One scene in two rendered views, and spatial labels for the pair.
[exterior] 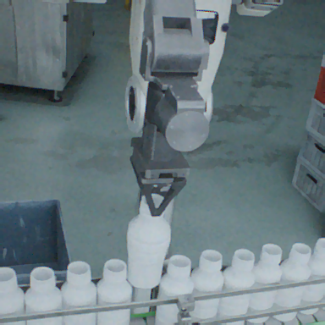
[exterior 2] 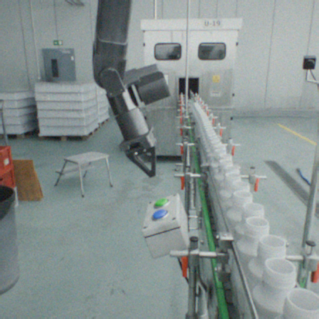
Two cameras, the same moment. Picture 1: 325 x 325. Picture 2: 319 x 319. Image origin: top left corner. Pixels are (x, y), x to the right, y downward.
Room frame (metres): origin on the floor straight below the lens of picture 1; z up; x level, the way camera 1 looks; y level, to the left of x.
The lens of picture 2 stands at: (0.81, 0.14, 1.40)
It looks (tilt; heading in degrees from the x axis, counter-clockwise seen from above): 17 degrees down; 299
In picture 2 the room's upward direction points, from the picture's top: straight up
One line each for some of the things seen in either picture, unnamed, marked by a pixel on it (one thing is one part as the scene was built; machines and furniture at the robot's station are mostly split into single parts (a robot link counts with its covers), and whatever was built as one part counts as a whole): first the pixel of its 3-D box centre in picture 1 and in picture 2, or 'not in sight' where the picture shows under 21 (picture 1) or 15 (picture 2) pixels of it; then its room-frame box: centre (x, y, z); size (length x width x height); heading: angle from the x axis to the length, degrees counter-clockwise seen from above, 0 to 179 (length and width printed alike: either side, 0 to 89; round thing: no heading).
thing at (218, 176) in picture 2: not in sight; (223, 189); (1.05, -0.66, 1.08); 0.06 x 0.06 x 0.17
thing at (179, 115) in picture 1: (179, 90); not in sight; (0.65, 0.07, 1.48); 0.12 x 0.09 x 0.12; 26
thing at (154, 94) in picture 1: (167, 103); not in sight; (0.68, 0.08, 1.45); 0.07 x 0.06 x 0.07; 26
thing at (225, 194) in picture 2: not in sight; (231, 206); (1.00, -0.55, 1.08); 0.06 x 0.06 x 0.17
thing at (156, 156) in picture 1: (161, 140); not in sight; (0.69, 0.09, 1.39); 0.10 x 0.07 x 0.07; 26
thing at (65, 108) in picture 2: not in sight; (69, 109); (6.00, -4.98, 0.59); 1.24 x 1.03 x 1.17; 118
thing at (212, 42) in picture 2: not in sight; (187, 92); (3.06, -4.88, 1.05); 1.60 x 1.40 x 2.10; 116
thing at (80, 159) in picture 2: not in sight; (82, 170); (3.46, -2.61, 0.21); 0.61 x 0.47 x 0.41; 169
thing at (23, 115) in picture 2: not in sight; (11, 112); (7.30, -4.47, 0.50); 1.23 x 1.05 x 1.00; 114
